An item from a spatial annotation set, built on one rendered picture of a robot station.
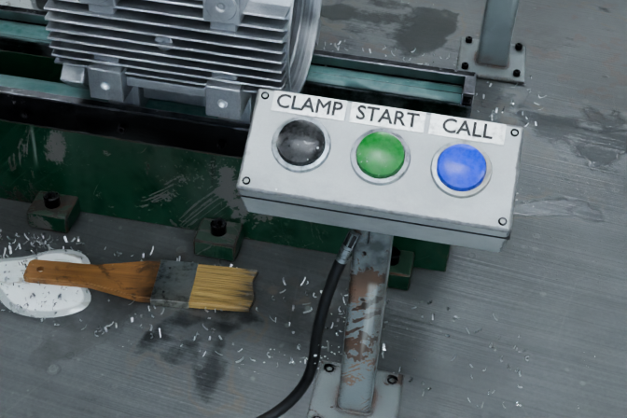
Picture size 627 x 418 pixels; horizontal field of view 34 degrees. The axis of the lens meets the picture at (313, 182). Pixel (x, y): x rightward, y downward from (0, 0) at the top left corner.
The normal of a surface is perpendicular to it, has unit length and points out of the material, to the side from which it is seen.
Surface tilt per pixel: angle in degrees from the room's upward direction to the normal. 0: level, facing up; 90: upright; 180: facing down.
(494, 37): 90
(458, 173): 34
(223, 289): 2
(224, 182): 90
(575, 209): 0
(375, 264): 90
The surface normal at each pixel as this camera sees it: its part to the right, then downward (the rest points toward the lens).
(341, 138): -0.07, -0.32
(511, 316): 0.04, -0.77
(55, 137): -0.19, 0.62
